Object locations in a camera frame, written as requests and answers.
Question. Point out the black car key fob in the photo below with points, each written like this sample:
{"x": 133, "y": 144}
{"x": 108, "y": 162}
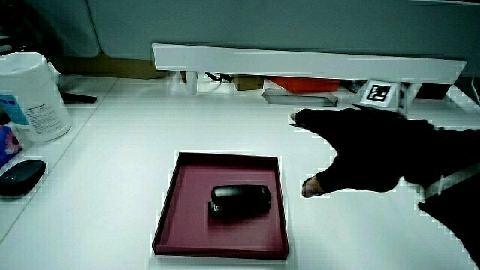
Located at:
{"x": 240, "y": 200}

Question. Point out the small brown cardboard box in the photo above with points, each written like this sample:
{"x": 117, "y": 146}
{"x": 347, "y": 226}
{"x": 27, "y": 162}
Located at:
{"x": 247, "y": 82}

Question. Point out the floral tissue packet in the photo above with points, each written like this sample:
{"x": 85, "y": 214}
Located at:
{"x": 8, "y": 144}

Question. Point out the orange box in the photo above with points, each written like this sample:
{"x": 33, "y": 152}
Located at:
{"x": 305, "y": 84}

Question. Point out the grey flat tray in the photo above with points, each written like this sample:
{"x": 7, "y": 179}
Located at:
{"x": 300, "y": 98}

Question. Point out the white monitor riser shelf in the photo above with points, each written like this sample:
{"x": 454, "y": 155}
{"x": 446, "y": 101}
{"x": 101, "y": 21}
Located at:
{"x": 300, "y": 63}

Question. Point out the person's right hand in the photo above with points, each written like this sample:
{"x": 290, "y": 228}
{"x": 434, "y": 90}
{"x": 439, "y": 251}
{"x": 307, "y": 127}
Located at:
{"x": 367, "y": 150}

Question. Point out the white cylindrical wipes canister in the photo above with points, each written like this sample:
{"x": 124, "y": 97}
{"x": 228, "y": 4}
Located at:
{"x": 33, "y": 93}

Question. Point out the black computer mouse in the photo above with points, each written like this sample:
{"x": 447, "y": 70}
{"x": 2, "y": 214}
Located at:
{"x": 18, "y": 177}

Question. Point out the large brown cardboard box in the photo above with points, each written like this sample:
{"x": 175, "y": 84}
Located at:
{"x": 108, "y": 67}

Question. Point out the dark red square plate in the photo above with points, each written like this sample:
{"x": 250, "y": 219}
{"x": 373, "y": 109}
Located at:
{"x": 187, "y": 232}

